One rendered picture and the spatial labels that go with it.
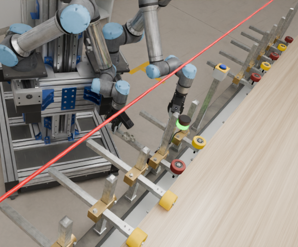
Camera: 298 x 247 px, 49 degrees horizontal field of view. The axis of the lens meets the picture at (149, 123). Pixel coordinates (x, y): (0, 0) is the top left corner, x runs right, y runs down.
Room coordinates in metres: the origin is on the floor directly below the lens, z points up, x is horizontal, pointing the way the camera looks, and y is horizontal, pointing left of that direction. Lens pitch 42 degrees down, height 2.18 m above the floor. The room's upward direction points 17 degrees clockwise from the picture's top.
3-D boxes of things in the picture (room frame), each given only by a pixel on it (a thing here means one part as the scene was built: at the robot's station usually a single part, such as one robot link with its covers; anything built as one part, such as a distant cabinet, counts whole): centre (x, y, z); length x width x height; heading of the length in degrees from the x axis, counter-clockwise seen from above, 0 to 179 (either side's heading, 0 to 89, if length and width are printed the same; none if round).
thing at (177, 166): (1.17, -0.21, 0.85); 0.08 x 0.08 x 0.11
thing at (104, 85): (1.35, 0.29, 1.12); 0.11 x 0.11 x 0.08; 4
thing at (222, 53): (2.63, -0.62, 0.81); 0.43 x 0.03 x 0.04; 67
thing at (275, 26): (2.86, -0.80, 0.90); 0.03 x 0.03 x 0.48; 67
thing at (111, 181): (0.79, 0.08, 0.89); 0.03 x 0.03 x 0.48; 67
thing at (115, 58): (1.71, 0.36, 1.09); 0.15 x 0.15 x 0.10
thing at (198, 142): (1.40, -0.31, 0.85); 0.08 x 0.08 x 0.11
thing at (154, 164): (1.23, -0.11, 0.85); 0.13 x 0.06 x 0.05; 157
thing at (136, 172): (1.00, -0.01, 0.95); 0.13 x 0.06 x 0.05; 157
